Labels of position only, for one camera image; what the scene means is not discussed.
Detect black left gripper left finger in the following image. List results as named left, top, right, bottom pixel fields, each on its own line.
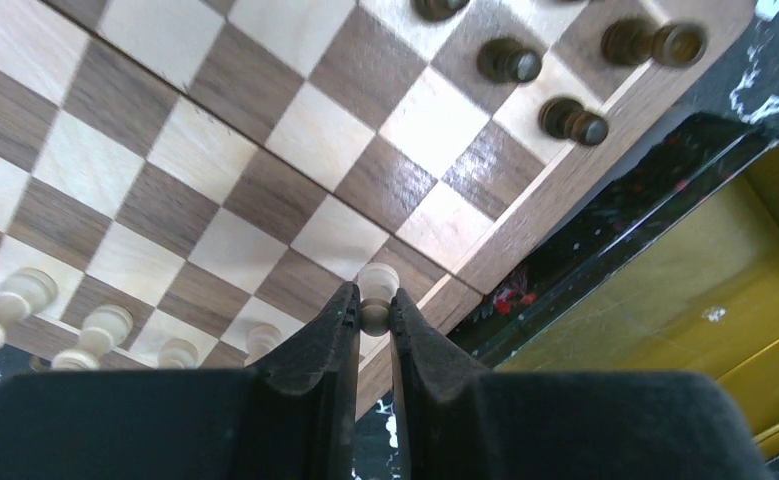
left=0, top=282, right=360, bottom=479

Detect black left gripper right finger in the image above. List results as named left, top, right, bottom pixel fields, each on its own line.
left=389, top=290, right=770, bottom=479

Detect white chess piece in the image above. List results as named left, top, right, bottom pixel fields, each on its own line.
left=356, top=263, right=400, bottom=337
left=157, top=338, right=199, bottom=369
left=0, top=268, right=58, bottom=349
left=245, top=323, right=283, bottom=365
left=51, top=304, right=133, bottom=371

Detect wooden chess board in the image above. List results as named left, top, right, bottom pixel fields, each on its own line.
left=0, top=1, right=755, bottom=369

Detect dark chess pieces row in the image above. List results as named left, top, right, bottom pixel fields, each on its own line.
left=431, top=1, right=708, bottom=159

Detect empty gold tin lid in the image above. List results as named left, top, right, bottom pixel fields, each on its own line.
left=451, top=114, right=779, bottom=474

